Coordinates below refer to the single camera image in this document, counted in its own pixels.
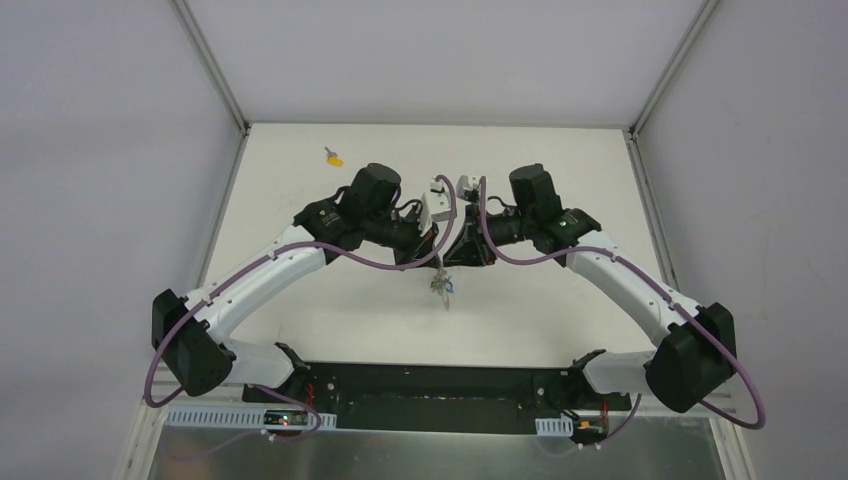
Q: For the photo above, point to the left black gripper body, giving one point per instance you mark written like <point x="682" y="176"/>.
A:
<point x="421" y="245"/>

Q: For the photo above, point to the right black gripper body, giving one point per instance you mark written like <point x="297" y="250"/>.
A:
<point x="471" y="240"/>

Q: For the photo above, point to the metal keyring carabiner plate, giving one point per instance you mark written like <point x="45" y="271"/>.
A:
<point x="437" y="284"/>

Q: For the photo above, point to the yellow tagged key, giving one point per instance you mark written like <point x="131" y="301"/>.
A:
<point x="332" y="158"/>

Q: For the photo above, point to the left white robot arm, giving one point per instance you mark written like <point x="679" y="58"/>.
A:
<point x="362" y="221"/>

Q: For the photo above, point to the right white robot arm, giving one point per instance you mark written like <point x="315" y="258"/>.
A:
<point x="692" y="343"/>

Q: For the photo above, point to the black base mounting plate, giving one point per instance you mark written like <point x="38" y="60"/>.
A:
<point x="444" y="399"/>

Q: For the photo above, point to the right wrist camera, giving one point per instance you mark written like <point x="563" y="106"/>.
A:
<point x="468" y="188"/>

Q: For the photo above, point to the right white slotted cable duct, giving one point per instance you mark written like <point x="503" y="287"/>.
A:
<point x="561" y="426"/>

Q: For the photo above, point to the white slotted cable duct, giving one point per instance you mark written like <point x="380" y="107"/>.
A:
<point x="561" y="426"/>
<point x="240" y="418"/>

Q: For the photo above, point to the left white slotted cable duct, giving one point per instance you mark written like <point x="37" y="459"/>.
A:
<point x="240" y="418"/>

